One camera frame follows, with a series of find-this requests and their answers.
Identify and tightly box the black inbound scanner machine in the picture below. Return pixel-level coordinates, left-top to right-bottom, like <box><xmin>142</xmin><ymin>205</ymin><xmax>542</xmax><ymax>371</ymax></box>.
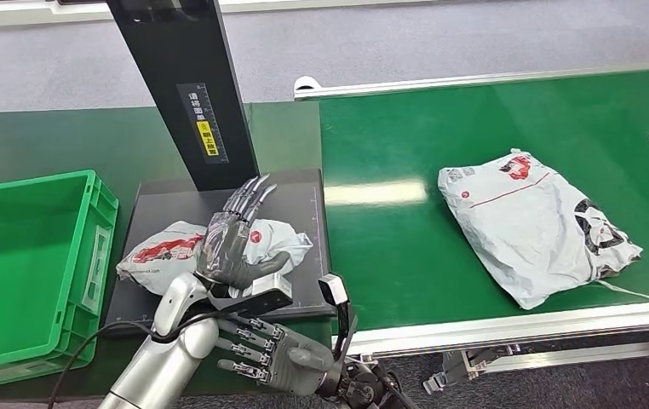
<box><xmin>103</xmin><ymin>0</ymin><xmax>337</xmax><ymax>335</ymax></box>

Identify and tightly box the green conveyor belt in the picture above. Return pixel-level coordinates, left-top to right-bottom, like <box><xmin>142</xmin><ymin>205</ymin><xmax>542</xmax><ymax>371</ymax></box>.
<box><xmin>319</xmin><ymin>66</ymin><xmax>649</xmax><ymax>334</ymax></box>

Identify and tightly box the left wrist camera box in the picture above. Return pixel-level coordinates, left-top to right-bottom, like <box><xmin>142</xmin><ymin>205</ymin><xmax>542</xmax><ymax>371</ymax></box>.
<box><xmin>210</xmin><ymin>273</ymin><xmax>294</xmax><ymax>319</ymax></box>

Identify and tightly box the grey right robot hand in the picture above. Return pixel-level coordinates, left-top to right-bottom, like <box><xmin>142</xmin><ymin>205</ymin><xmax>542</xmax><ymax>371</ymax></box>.
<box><xmin>216</xmin><ymin>315</ymin><xmax>337</xmax><ymax>397</ymax></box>

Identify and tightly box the white conveyor roller cap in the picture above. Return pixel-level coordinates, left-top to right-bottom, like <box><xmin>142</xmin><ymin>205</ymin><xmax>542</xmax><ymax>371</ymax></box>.
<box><xmin>293</xmin><ymin>75</ymin><xmax>322</xmax><ymax>95</ymax></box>

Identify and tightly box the metal conveyor leg bracket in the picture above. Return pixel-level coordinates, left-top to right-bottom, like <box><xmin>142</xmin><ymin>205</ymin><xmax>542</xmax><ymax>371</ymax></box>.
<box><xmin>422</xmin><ymin>343</ymin><xmax>524</xmax><ymax>396</ymax></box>

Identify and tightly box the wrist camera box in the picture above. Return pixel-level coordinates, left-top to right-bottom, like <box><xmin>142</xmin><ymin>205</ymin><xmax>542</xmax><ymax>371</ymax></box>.
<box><xmin>317</xmin><ymin>273</ymin><xmax>360</xmax><ymax>366</ymax></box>
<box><xmin>210</xmin><ymin>273</ymin><xmax>294</xmax><ymax>319</ymax></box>

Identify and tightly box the aluminium conveyor frame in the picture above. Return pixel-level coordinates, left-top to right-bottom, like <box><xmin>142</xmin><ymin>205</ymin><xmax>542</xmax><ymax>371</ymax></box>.
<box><xmin>292</xmin><ymin>58</ymin><xmax>649</xmax><ymax>377</ymax></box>

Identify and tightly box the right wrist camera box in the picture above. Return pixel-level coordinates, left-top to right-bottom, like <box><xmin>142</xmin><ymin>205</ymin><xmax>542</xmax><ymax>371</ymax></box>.
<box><xmin>317</xmin><ymin>273</ymin><xmax>360</xmax><ymax>366</ymax></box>

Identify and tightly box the white package black round logo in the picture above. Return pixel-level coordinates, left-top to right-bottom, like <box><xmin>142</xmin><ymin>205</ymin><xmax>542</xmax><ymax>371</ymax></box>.
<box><xmin>115</xmin><ymin>218</ymin><xmax>315</xmax><ymax>298</ymax></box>

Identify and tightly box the black yellow ruler label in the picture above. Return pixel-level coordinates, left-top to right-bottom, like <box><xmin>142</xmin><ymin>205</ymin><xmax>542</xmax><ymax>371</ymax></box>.
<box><xmin>175</xmin><ymin>82</ymin><xmax>230</xmax><ymax>165</ymax></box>

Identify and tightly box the green plastic crate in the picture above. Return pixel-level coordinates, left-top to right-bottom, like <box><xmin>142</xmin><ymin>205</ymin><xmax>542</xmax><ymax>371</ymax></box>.
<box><xmin>0</xmin><ymin>169</ymin><xmax>120</xmax><ymax>394</ymax></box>

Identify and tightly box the large white package red print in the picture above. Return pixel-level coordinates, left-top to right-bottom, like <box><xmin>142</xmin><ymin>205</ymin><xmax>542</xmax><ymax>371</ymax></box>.
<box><xmin>437</xmin><ymin>147</ymin><xmax>649</xmax><ymax>311</ymax></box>

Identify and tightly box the white wall skirting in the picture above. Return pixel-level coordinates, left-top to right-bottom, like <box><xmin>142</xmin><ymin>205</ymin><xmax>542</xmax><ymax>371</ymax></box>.
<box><xmin>0</xmin><ymin>0</ymin><xmax>444</xmax><ymax>29</ymax></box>

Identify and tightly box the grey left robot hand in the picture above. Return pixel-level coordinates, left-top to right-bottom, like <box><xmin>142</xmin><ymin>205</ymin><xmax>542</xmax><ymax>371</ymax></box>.
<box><xmin>194</xmin><ymin>173</ymin><xmax>293</xmax><ymax>291</ymax></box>

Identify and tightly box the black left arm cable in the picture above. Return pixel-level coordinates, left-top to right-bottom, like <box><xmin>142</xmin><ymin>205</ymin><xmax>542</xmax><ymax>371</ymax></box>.
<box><xmin>46</xmin><ymin>317</ymin><xmax>220</xmax><ymax>409</ymax></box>

